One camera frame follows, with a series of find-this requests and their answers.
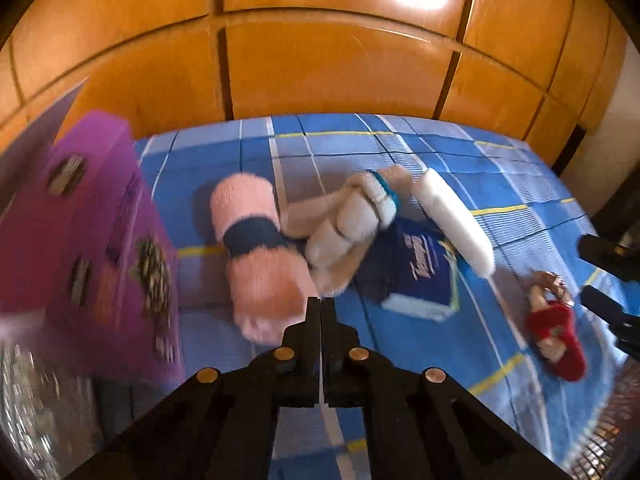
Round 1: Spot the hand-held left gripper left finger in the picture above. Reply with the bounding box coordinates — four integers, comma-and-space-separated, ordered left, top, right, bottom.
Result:
65, 297, 321, 480

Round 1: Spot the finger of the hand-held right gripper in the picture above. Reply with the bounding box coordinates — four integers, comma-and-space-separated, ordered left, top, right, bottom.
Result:
577, 235, 640, 286
580, 285, 640, 356

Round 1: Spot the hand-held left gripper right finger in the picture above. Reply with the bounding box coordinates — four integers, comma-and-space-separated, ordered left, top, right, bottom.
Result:
320, 297, 576, 480

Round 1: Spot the red plush item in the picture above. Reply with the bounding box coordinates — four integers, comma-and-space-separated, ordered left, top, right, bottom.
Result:
522, 300, 588, 381

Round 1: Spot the pink towel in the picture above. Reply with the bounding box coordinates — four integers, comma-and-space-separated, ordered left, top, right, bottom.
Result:
209, 172, 321, 346

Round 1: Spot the white soft roll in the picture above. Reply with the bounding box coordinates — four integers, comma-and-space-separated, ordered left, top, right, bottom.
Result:
411, 167, 496, 278

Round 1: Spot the beige rolled socks teal band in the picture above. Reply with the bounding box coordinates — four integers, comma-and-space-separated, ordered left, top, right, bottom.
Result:
280, 164, 401, 298

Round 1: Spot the blue tissue packet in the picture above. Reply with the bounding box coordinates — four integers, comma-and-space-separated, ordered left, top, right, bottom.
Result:
357, 220, 463, 323

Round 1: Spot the dark mesh object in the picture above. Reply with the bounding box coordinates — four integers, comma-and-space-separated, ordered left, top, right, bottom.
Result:
565, 375, 640, 480

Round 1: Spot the purple tissue carton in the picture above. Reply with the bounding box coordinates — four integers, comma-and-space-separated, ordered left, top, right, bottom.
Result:
0, 77, 186, 386

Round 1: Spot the ornate gold tissue box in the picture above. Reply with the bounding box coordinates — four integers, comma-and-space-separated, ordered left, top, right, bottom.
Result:
0, 330, 106, 480

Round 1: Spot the wooden wardrobe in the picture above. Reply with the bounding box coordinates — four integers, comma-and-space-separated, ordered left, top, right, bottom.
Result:
0, 0, 640, 176

